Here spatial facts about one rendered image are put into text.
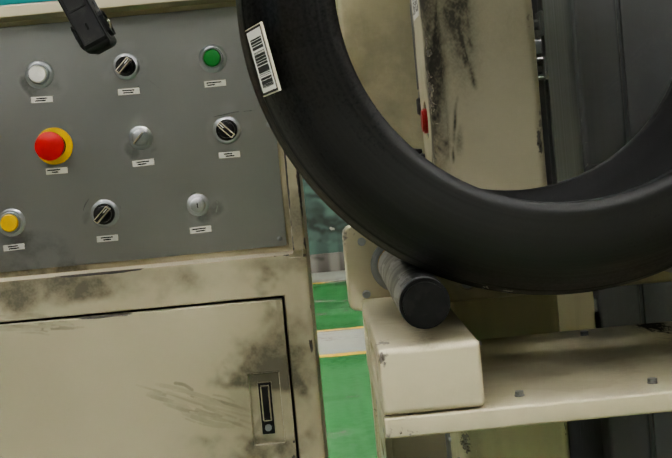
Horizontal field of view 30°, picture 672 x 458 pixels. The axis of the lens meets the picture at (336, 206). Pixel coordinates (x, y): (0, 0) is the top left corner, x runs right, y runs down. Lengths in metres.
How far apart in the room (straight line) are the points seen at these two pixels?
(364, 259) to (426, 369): 0.35
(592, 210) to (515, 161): 0.38
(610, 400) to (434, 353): 0.16
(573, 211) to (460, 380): 0.17
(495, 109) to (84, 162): 0.61
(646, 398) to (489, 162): 0.43
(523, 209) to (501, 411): 0.18
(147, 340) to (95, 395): 0.10
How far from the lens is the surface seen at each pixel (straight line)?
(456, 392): 1.10
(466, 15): 1.46
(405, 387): 1.09
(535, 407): 1.11
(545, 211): 1.08
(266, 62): 1.07
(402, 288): 1.09
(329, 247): 10.10
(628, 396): 1.13
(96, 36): 1.18
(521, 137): 1.46
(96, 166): 1.77
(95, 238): 1.78
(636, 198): 1.10
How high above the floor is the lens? 1.05
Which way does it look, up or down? 3 degrees down
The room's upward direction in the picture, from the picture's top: 5 degrees counter-clockwise
